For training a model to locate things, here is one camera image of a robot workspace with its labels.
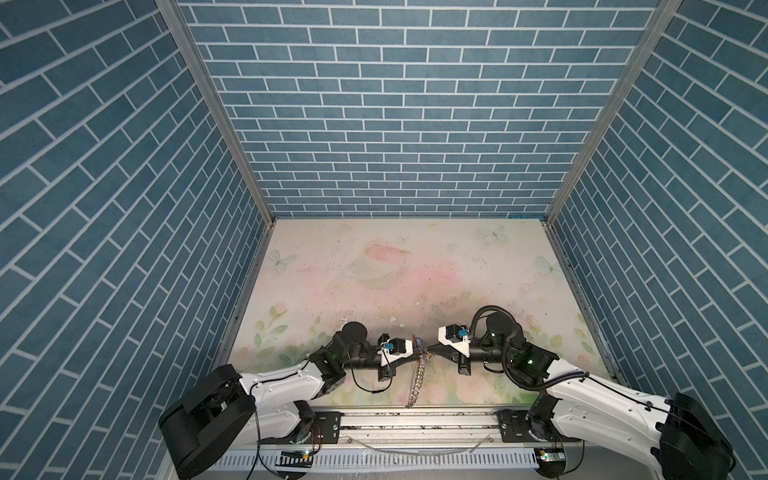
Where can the corner aluminium post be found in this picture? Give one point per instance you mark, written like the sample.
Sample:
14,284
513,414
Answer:
658,22
182,35

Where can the right corner aluminium post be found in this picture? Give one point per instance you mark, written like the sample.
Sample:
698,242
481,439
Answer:
658,22

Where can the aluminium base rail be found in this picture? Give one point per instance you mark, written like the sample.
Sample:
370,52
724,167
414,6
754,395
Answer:
424,427

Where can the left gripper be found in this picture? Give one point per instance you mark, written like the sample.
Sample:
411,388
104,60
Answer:
385,374

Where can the large keyring with chain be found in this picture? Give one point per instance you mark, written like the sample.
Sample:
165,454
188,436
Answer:
422,358

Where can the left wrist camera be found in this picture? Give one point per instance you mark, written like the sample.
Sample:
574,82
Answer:
392,350

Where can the left corner aluminium post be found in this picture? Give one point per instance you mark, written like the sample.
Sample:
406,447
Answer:
182,35

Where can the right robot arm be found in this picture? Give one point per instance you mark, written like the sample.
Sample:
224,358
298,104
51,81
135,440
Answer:
675,437

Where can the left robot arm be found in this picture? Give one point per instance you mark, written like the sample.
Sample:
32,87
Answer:
226,408

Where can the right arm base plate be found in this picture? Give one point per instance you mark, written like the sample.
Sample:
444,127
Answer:
518,426

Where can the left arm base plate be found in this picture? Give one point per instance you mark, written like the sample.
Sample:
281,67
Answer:
323,428

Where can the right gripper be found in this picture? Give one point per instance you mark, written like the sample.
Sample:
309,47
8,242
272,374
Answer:
451,354

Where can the white cable duct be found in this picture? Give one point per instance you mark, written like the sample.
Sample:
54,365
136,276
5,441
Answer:
363,460

